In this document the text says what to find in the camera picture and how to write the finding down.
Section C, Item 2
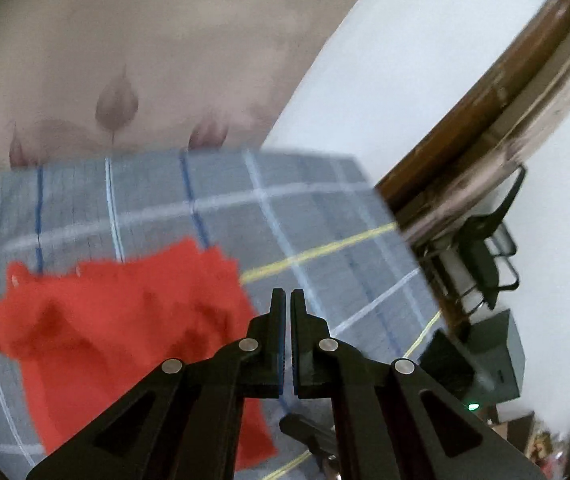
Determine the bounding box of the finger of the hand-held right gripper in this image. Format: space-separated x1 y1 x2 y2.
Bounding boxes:
278 412 341 474

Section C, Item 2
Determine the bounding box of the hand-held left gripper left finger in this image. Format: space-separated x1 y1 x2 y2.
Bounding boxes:
26 288 287 480

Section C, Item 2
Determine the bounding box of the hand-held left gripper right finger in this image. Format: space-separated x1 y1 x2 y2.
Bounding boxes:
290 288 550 480

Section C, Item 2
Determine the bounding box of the red knit sweater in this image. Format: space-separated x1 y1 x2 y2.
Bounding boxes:
0 238 279 472

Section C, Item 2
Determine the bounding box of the black office chair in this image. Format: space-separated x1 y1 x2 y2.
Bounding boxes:
421 164 529 312

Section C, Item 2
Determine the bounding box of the grey plaid bed sheet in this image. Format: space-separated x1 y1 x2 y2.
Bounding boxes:
0 147 447 480

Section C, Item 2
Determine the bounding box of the brown wooden door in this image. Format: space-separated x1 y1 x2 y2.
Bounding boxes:
365 0 570 207

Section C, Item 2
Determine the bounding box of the beige leaf print curtain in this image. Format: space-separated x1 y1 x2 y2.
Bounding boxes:
0 0 402 184

